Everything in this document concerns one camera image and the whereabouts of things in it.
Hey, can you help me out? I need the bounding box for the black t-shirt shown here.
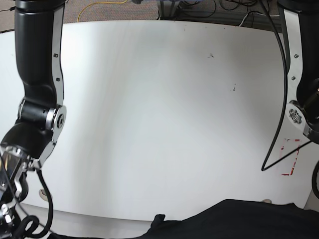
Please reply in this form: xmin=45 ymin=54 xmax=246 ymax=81
xmin=47 ymin=199 xmax=319 ymax=239

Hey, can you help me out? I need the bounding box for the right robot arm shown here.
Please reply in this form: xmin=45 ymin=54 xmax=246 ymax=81
xmin=0 ymin=0 xmax=66 ymax=239

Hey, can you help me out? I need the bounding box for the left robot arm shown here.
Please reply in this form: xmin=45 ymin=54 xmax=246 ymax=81
xmin=277 ymin=0 xmax=319 ymax=143

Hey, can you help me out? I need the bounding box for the red tape rectangle marking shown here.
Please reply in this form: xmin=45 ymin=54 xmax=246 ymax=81
xmin=278 ymin=138 xmax=302 ymax=176

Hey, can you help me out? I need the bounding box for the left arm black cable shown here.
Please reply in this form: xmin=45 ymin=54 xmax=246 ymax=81
xmin=259 ymin=0 xmax=319 ymax=200

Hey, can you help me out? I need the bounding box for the white cable on floor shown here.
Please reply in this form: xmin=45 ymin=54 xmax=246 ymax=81
xmin=239 ymin=12 xmax=282 ymax=27

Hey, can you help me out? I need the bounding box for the yellow cable on floor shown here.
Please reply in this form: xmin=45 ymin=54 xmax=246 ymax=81
xmin=77 ymin=0 xmax=130 ymax=23

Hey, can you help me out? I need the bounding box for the right table cable grommet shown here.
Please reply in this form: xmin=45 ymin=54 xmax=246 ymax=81
xmin=262 ymin=199 xmax=272 ymax=204

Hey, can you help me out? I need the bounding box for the table cable grommet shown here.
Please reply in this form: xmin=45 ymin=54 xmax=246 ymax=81
xmin=262 ymin=199 xmax=272 ymax=204
xmin=39 ymin=189 xmax=48 ymax=202

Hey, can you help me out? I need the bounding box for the left table cable grommet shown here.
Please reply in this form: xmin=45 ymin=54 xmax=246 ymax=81
xmin=39 ymin=189 xmax=48 ymax=202

